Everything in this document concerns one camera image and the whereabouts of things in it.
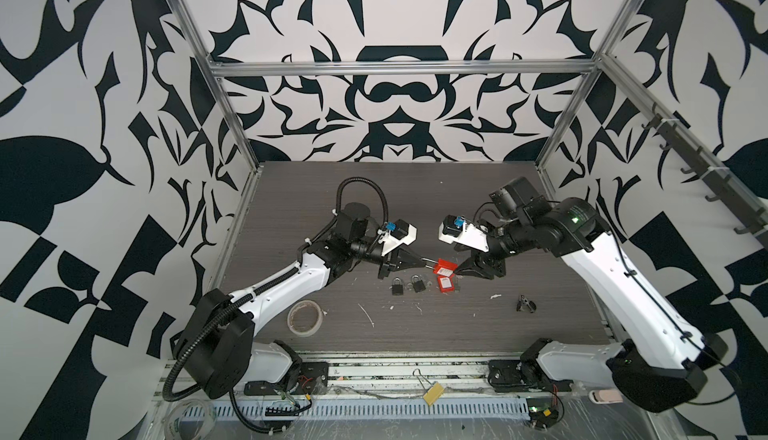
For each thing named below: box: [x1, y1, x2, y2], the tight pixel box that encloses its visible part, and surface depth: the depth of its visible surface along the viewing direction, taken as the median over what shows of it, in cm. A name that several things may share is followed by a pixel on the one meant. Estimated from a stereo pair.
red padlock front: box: [437, 274, 455, 293], surface depth 91 cm
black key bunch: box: [516, 294, 537, 313], surface depth 85 cm
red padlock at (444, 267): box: [432, 258, 459, 277], surface depth 69 cm
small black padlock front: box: [411, 274, 426, 293], surface depth 91 cm
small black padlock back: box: [392, 276, 404, 296], surface depth 91 cm
